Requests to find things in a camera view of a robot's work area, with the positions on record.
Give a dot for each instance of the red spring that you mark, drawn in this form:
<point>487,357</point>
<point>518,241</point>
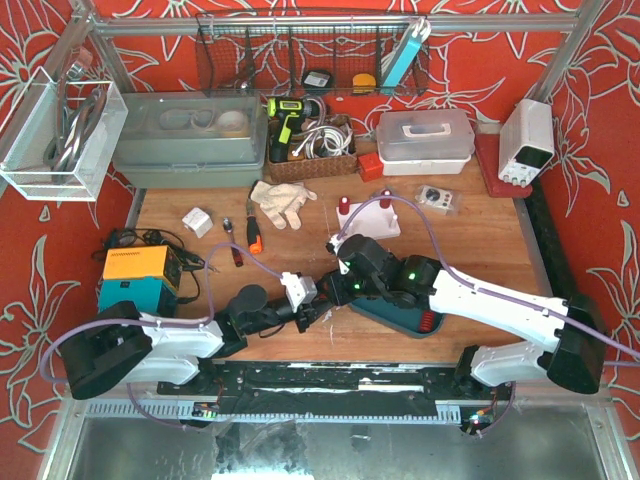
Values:
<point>344,206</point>
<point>385,201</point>
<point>323,289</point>
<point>427,322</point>

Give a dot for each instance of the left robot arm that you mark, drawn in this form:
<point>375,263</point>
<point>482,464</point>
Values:
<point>152,349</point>

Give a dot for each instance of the grey storage box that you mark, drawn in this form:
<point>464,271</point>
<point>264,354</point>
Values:
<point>189,140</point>

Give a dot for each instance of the green yellow cordless drill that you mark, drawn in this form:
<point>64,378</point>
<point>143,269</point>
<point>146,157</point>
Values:
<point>290,114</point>

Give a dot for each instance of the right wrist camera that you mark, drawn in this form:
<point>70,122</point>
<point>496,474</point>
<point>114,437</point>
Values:
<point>333,245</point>

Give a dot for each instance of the small white adapter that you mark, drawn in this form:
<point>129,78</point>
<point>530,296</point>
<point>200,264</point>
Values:
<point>198,222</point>

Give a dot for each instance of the red handled small ratchet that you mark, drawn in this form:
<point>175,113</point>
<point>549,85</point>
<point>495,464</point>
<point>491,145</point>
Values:
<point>236,254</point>

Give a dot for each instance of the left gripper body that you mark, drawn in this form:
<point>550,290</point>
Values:
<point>304,316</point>

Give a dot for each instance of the blue white tool case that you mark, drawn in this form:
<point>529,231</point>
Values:
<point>396,63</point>

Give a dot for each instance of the white plastic toolbox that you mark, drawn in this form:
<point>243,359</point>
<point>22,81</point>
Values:
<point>424,142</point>

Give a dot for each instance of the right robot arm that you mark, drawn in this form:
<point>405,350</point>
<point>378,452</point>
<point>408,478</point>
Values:
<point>560,339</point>

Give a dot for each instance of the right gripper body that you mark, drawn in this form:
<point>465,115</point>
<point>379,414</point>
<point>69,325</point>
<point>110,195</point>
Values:
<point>330,288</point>

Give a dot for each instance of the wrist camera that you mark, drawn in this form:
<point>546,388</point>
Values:
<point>333,245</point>
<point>299,289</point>

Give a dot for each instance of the orange teal device box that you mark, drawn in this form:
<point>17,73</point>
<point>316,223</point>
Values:
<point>148,276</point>

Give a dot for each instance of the white power supply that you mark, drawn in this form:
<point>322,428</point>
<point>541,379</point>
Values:
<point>526,143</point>

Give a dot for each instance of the orange power cube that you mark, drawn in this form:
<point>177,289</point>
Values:
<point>370,167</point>

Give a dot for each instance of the teal plastic tray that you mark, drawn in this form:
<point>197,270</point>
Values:
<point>405,321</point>

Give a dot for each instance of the woven basket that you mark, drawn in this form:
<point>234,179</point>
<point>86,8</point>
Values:
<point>299,170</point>

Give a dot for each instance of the red mat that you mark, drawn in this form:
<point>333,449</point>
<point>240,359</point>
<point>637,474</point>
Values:
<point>487,153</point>

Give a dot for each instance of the yellow tape measure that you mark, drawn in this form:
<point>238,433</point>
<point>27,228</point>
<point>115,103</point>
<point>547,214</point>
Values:
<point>363,84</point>

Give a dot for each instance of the black wire basket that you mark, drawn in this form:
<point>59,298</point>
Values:
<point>267,54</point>

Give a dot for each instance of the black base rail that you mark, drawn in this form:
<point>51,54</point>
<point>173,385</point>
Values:
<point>334,389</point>

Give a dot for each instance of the bagged white control box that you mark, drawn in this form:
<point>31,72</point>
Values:
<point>441,200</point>

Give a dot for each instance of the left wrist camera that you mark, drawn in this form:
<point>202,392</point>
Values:
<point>299,289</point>

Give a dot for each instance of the white work glove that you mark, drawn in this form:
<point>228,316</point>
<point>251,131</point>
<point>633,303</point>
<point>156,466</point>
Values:
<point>281,203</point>

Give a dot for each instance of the black cable duct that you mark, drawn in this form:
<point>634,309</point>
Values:
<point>556,265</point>

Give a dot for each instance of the orange black handled screwdriver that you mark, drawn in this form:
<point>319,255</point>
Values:
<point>254,236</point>

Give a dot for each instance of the white four-peg base plate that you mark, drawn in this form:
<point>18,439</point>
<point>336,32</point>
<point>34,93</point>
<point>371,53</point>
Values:
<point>369,220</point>

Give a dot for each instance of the clear acrylic box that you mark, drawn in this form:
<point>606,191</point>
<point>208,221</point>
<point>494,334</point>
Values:
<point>57,143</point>

